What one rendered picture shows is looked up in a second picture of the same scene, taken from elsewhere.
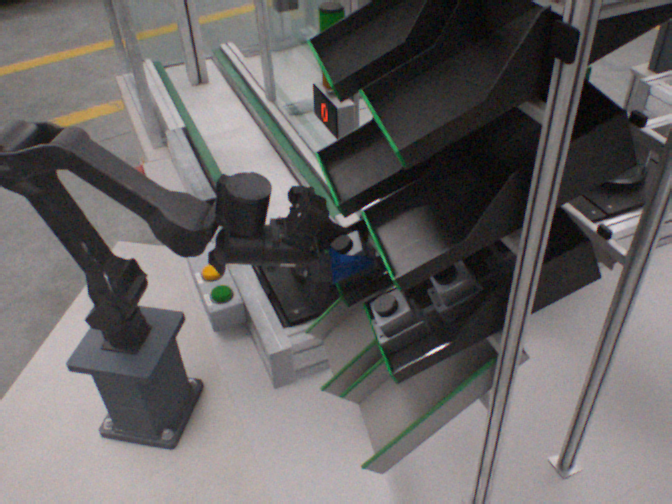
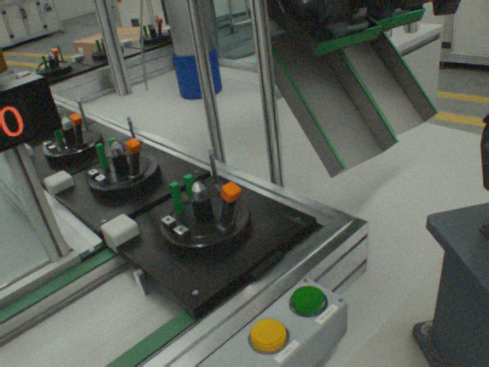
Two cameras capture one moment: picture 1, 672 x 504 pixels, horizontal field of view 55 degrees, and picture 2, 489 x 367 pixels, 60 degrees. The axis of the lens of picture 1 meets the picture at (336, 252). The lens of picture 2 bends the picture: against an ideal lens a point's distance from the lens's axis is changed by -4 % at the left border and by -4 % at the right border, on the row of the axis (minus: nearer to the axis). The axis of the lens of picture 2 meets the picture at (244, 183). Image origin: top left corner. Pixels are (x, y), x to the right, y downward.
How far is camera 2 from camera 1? 1.32 m
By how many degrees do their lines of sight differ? 82
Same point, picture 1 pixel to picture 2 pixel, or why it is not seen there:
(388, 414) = (388, 113)
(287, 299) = (283, 232)
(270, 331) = (333, 238)
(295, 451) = (416, 230)
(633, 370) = (226, 130)
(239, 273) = (251, 305)
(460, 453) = not seen: hidden behind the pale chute
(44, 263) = not seen: outside the picture
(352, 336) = (334, 135)
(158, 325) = (471, 224)
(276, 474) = not seen: hidden behind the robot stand
